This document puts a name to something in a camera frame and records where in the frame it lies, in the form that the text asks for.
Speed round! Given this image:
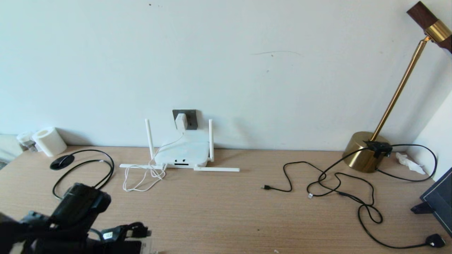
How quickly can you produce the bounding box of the thin white power cable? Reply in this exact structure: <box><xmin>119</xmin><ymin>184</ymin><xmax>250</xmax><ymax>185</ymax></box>
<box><xmin>122</xmin><ymin>130</ymin><xmax>185</xmax><ymax>193</ymax></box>

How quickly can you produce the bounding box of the white router with antennas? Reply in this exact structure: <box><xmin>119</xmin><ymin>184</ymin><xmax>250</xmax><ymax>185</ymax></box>
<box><xmin>119</xmin><ymin>119</ymin><xmax>240</xmax><ymax>173</ymax></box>

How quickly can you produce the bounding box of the white toilet paper roll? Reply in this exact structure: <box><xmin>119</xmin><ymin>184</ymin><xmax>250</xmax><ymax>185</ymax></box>
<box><xmin>32</xmin><ymin>127</ymin><xmax>67</xmax><ymax>157</ymax></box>

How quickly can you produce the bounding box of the gold desk lamp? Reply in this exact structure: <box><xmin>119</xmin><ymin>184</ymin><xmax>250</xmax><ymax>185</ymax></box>
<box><xmin>342</xmin><ymin>2</ymin><xmax>452</xmax><ymax>173</ymax></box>

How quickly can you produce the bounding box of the black clip on lamp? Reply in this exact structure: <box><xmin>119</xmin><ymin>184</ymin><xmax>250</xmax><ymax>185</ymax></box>
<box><xmin>363</xmin><ymin>140</ymin><xmax>393</xmax><ymax>158</ymax></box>

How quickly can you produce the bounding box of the crumpled white tissue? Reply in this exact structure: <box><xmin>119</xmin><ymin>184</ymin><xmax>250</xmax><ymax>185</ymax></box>
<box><xmin>395</xmin><ymin>152</ymin><xmax>426</xmax><ymax>175</ymax></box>

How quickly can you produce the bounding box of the black clip stand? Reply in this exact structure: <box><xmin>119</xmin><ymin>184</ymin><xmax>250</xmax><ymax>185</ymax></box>
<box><xmin>411</xmin><ymin>203</ymin><xmax>435</xmax><ymax>214</ymax></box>

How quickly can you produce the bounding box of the black network cable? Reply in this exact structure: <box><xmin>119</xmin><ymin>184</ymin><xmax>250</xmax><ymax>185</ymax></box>
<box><xmin>53</xmin><ymin>149</ymin><xmax>115</xmax><ymax>200</ymax></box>

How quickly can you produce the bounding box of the grey wall socket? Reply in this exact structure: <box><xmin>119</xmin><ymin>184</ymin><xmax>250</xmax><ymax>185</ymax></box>
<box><xmin>172</xmin><ymin>109</ymin><xmax>198</xmax><ymax>130</ymax></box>

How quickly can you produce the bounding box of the black USB cable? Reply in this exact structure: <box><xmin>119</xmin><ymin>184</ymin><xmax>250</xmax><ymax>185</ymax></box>
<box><xmin>261</xmin><ymin>162</ymin><xmax>327</xmax><ymax>193</ymax></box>

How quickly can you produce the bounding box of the black cable with white connector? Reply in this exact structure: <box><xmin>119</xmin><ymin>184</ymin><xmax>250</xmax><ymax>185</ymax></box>
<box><xmin>307</xmin><ymin>172</ymin><xmax>375</xmax><ymax>207</ymax></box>

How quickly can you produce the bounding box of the black lamp power cord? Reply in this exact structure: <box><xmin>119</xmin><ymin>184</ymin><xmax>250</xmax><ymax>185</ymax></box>
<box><xmin>307</xmin><ymin>144</ymin><xmax>446</xmax><ymax>249</ymax></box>

